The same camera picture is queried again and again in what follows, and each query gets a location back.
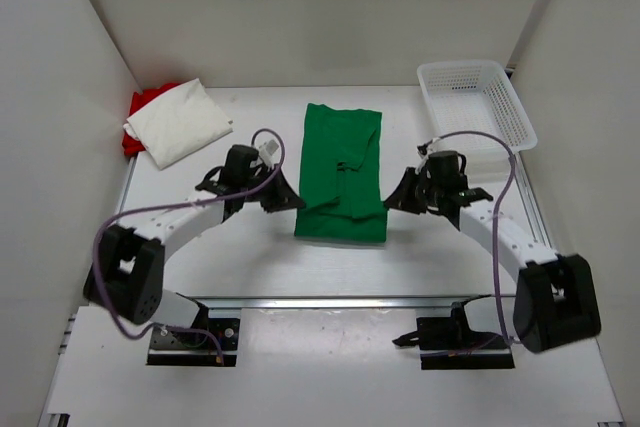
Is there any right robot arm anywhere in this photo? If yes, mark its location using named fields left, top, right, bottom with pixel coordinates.
left=384, top=145, right=602, bottom=353

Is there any aluminium table edge rail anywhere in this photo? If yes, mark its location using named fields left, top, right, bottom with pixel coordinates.
left=196, top=296, right=469, bottom=310

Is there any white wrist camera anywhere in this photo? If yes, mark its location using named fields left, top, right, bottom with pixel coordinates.
left=258, top=139, right=280, bottom=169
left=417, top=137, right=441, bottom=158

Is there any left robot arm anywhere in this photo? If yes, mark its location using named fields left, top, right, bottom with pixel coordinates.
left=83, top=140, right=306, bottom=325

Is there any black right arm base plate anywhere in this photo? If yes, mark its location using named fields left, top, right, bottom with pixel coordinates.
left=392, top=296, right=515, bottom=371

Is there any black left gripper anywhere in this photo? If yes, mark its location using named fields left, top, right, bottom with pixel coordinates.
left=241, top=164, right=305, bottom=214

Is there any red t-shirt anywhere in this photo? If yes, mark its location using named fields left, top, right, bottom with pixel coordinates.
left=121, top=81, right=179, bottom=155

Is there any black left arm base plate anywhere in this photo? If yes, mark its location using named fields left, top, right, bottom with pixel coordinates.
left=147, top=310, right=241, bottom=368

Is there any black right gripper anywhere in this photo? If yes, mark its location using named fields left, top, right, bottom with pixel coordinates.
left=385, top=168, right=444, bottom=215

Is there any green t-shirt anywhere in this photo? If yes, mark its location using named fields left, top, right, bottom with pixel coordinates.
left=294, top=104, right=388, bottom=244

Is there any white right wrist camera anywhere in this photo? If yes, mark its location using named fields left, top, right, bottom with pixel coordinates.
left=417, top=137, right=441, bottom=158

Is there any white t-shirt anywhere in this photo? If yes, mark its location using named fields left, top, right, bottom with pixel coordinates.
left=123, top=78, right=233, bottom=170

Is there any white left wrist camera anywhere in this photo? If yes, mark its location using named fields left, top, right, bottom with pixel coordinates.
left=258, top=139, right=280, bottom=169

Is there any white plastic basket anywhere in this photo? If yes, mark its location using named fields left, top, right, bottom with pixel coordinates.
left=417, top=60, right=538, bottom=168

